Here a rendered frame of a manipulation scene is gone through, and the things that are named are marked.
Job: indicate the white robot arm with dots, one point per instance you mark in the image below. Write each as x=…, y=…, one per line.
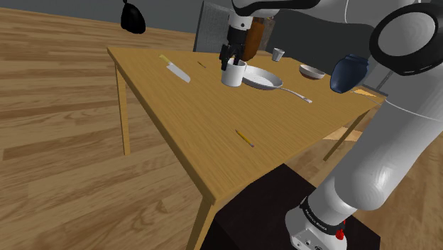
x=391, y=149

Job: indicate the black round object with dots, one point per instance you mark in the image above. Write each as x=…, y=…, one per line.
x=132, y=19

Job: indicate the grey frying pan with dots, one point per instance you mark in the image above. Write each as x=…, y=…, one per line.
x=260, y=79

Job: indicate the small brown stick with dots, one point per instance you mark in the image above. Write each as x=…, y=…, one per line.
x=201, y=64

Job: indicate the dark blue vase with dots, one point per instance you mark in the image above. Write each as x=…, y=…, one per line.
x=348, y=74

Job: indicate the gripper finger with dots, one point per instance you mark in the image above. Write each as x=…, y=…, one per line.
x=224, y=55
x=238, y=57

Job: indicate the yellow pencil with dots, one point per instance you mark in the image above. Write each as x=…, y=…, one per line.
x=244, y=138

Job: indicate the white and brown bowl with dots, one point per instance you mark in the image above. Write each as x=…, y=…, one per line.
x=311, y=72

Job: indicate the white mug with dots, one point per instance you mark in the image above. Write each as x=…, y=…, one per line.
x=232, y=77

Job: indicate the tall brown bottle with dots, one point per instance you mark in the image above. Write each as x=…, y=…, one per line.
x=253, y=41

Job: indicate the dark robot stand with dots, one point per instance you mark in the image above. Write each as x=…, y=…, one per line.
x=256, y=214

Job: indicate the grey upholstered chair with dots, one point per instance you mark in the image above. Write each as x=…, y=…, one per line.
x=211, y=29

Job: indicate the small grey cup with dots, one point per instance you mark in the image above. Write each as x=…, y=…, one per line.
x=277, y=54

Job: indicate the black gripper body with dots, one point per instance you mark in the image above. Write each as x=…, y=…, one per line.
x=237, y=37

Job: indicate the wooden table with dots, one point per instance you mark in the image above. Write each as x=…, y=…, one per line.
x=207, y=114

